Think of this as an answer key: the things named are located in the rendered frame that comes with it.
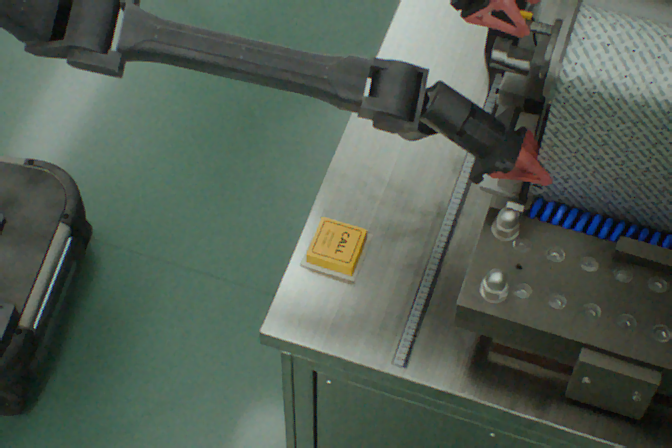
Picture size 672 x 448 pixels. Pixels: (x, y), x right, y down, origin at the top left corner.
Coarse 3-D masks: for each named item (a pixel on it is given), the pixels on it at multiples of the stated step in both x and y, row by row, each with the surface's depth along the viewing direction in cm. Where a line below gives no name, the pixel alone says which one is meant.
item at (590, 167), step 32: (576, 128) 151; (544, 160) 159; (576, 160) 156; (608, 160) 154; (640, 160) 152; (544, 192) 164; (576, 192) 162; (608, 192) 160; (640, 192) 157; (640, 224) 163
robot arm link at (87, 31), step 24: (0, 0) 148; (24, 0) 150; (48, 0) 153; (72, 0) 154; (96, 0) 150; (0, 24) 152; (24, 24) 151; (48, 24) 153; (72, 24) 150; (96, 24) 150; (48, 48) 153; (96, 48) 150
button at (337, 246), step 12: (324, 228) 175; (336, 228) 175; (348, 228) 175; (360, 228) 175; (312, 240) 174; (324, 240) 174; (336, 240) 174; (348, 240) 174; (360, 240) 174; (312, 252) 173; (324, 252) 173; (336, 252) 173; (348, 252) 173; (360, 252) 174; (324, 264) 173; (336, 264) 172; (348, 264) 172
